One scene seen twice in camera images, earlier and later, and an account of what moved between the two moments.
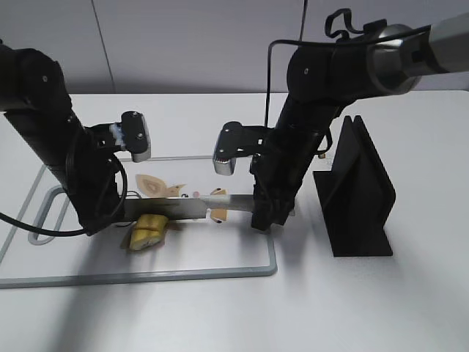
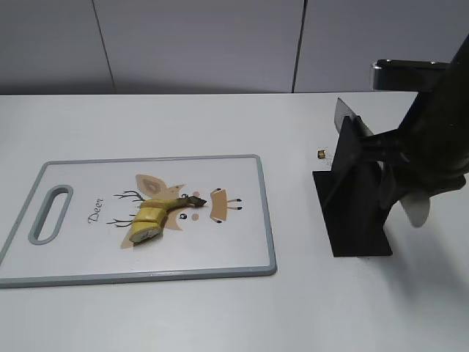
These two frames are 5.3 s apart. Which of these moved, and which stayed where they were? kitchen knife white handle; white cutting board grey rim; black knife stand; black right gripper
Moved: kitchen knife white handle; black right gripper
Stayed: white cutting board grey rim; black knife stand
